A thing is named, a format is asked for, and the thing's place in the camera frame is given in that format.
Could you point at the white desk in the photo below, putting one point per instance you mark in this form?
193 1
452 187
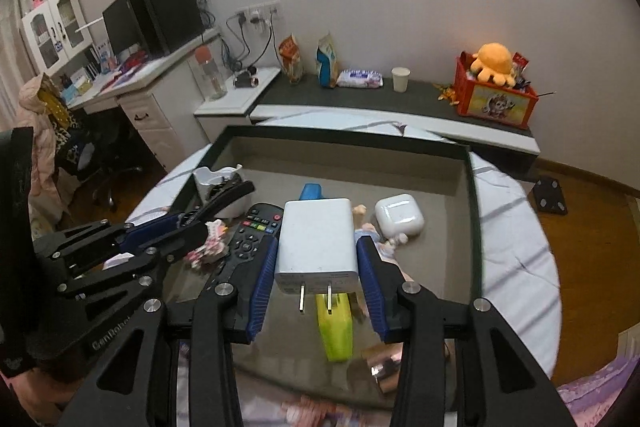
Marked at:
150 117

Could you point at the blue highlighter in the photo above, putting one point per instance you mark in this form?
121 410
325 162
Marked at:
311 193

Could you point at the white nightstand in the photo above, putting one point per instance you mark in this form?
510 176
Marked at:
225 107

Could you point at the pink coat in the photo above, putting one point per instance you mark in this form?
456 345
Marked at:
40 177

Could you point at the white cat-ear cup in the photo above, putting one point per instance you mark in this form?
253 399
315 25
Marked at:
207 177

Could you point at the white wall outlet strip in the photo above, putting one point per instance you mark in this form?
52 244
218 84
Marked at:
260 11

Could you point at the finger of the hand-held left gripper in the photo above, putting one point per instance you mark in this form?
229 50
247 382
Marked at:
150 264
150 232

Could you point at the clear bottle with orange cap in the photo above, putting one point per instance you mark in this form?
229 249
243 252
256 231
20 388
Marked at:
210 74

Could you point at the beige curtain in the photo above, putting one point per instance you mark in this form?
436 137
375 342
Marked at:
10 57

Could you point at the white charger plug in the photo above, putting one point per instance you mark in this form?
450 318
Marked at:
315 247

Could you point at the orange octopus plush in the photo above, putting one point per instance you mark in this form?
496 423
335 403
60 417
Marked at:
492 59

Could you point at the red printed crate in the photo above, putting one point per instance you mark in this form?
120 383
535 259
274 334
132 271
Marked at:
495 104

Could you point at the pink white cat block figure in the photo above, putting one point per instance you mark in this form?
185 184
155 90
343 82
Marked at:
212 252

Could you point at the black computer tower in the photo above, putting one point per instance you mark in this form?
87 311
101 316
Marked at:
170 17

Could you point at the yellow highlighter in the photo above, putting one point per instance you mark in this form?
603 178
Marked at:
335 337

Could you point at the small doll figure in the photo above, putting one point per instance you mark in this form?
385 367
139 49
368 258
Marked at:
385 249

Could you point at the black floor scale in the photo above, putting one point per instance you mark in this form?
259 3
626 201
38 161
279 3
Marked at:
550 196

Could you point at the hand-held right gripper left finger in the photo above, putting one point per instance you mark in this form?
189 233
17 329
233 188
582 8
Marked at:
262 287

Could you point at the red folder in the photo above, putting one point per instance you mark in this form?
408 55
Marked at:
127 69

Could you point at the white glass-door cabinet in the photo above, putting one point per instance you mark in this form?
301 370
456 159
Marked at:
50 32

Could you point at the pink purple quilt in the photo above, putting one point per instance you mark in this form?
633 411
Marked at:
595 397

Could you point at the blue snack bag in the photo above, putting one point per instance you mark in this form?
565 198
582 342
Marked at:
327 59

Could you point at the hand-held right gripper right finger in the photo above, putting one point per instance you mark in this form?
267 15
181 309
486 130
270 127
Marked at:
372 292

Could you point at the blue and gold small box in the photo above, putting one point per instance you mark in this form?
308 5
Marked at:
385 369

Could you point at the white paper cup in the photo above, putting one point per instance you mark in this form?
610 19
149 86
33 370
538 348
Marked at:
400 81

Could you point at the black office chair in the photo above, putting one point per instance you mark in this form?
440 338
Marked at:
100 157

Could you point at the pink box with dark rim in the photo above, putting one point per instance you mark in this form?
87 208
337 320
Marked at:
440 257

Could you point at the small orange toy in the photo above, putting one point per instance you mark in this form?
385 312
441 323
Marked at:
446 94

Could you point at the white earbuds case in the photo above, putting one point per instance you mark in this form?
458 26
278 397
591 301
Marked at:
400 214

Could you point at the black computer monitor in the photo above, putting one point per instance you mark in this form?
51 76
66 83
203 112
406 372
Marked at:
122 29

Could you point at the pale pink block figure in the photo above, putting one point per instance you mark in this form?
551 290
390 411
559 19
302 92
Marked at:
320 412

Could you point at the white tissue pack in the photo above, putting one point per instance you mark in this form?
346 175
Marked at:
359 78

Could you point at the orange snack bag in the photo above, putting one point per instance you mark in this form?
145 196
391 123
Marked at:
291 59

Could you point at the dark topped low cabinet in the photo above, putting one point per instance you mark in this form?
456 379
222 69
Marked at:
375 102

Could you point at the black remote control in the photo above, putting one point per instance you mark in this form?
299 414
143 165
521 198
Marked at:
250 239

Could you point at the small black device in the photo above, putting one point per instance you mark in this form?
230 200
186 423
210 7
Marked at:
245 78

